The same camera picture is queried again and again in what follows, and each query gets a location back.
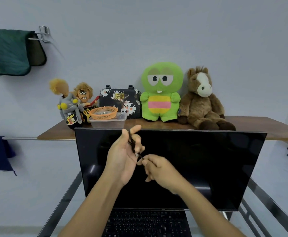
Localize person's left hand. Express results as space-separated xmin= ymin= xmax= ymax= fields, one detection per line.
xmin=104 ymin=125 xmax=145 ymax=188

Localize person's right hand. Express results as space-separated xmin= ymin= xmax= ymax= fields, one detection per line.
xmin=136 ymin=154 xmax=184 ymax=195

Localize thin black band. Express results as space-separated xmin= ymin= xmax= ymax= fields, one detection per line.
xmin=128 ymin=129 xmax=144 ymax=160

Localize person's right forearm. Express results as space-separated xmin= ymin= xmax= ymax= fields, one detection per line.
xmin=173 ymin=181 xmax=246 ymax=237

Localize person's left forearm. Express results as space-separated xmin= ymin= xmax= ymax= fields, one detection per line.
xmin=58 ymin=171 xmax=125 ymax=237

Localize clear plastic container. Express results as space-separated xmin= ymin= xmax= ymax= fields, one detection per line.
xmin=88 ymin=112 xmax=129 ymax=129

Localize orange plastic basket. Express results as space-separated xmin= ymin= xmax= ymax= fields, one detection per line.
xmin=89 ymin=106 xmax=119 ymax=121

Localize black floral handbag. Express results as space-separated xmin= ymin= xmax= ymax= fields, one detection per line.
xmin=99 ymin=85 xmax=142 ymax=119

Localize cartoon face plush doll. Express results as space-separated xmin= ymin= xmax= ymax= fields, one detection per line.
xmin=66 ymin=82 xmax=100 ymax=130

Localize green plush frog toy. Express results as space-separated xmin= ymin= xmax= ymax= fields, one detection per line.
xmin=139 ymin=62 xmax=184 ymax=122

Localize grey plush toy yellow hair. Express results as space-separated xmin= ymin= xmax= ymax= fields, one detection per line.
xmin=49 ymin=78 xmax=85 ymax=124

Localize black laptop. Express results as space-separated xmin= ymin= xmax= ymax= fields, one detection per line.
xmin=74 ymin=128 xmax=267 ymax=237

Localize brown plush horse toy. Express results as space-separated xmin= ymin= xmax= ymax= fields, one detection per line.
xmin=177 ymin=66 xmax=236 ymax=131

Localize dark olive towel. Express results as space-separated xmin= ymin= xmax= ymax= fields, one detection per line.
xmin=26 ymin=34 xmax=47 ymax=67

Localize wooden shelf board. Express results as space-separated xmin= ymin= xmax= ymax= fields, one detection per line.
xmin=37 ymin=116 xmax=288 ymax=141

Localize green towel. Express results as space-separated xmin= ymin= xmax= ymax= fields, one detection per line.
xmin=0 ymin=28 xmax=36 ymax=78

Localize metal table frame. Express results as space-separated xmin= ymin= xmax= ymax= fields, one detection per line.
xmin=37 ymin=171 xmax=288 ymax=237

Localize metal rail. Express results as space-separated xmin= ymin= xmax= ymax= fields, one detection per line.
xmin=2 ymin=137 xmax=39 ymax=141

